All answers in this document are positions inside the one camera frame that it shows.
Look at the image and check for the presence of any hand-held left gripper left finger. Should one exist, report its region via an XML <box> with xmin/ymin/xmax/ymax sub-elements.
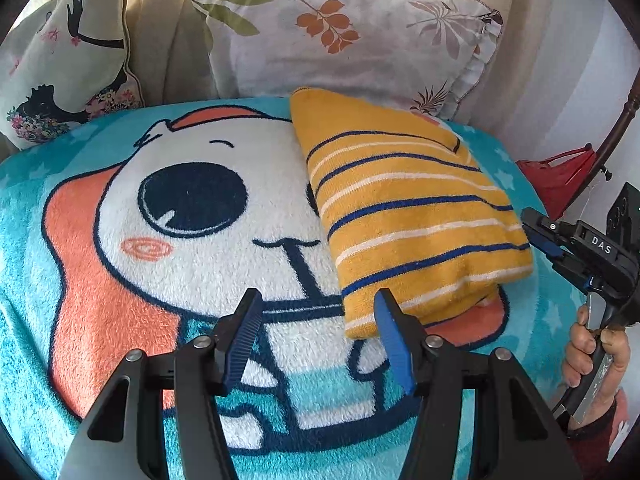
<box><xmin>56</xmin><ymin>287</ymin><xmax>264</xmax><ymax>480</ymax></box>

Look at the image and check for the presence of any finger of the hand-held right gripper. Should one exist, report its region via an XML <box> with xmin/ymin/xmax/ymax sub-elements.
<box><xmin>520</xmin><ymin>207</ymin><xmax>568</xmax><ymax>262</ymax></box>
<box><xmin>550</xmin><ymin>254</ymin><xmax>597</xmax><ymax>297</ymax></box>

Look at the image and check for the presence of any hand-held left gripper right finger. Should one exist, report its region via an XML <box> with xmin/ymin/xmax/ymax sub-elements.
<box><xmin>373</xmin><ymin>288</ymin><xmax>584</xmax><ymax>480</ymax></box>

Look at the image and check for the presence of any yellow striped towel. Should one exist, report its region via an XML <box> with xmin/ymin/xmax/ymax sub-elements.
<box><xmin>289</xmin><ymin>86</ymin><xmax>535</xmax><ymax>342</ymax></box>

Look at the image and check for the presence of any person's right forearm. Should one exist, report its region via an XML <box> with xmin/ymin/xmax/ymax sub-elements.
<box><xmin>564</xmin><ymin>389</ymin><xmax>635</xmax><ymax>445</ymax></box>

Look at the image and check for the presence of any person's right hand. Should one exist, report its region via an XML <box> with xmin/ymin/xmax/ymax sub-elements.
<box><xmin>560</xmin><ymin>304</ymin><xmax>632</xmax><ymax>430</ymax></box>

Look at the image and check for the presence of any red bag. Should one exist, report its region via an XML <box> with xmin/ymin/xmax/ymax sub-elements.
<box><xmin>515</xmin><ymin>145</ymin><xmax>602</xmax><ymax>222</ymax></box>

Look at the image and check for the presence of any cartoon printed fleece blanket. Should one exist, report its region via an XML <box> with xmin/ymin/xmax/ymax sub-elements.
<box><xmin>0</xmin><ymin>97</ymin><xmax>632</xmax><ymax>480</ymax></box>

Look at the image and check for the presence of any dark wooden stand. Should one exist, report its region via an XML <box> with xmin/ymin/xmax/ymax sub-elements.
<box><xmin>589</xmin><ymin>71</ymin><xmax>640</xmax><ymax>185</ymax></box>

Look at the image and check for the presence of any leaf print pillow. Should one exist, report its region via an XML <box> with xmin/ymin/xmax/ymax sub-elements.
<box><xmin>188</xmin><ymin>0</ymin><xmax>505</xmax><ymax>122</ymax></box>

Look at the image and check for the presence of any beige curtain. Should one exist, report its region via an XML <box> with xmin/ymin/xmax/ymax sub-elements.
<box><xmin>119</xmin><ymin>0</ymin><xmax>223</xmax><ymax>107</ymax></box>

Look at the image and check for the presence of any figure print cushion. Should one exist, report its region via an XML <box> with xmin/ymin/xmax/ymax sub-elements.
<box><xmin>0</xmin><ymin>0</ymin><xmax>147</xmax><ymax>152</ymax></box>

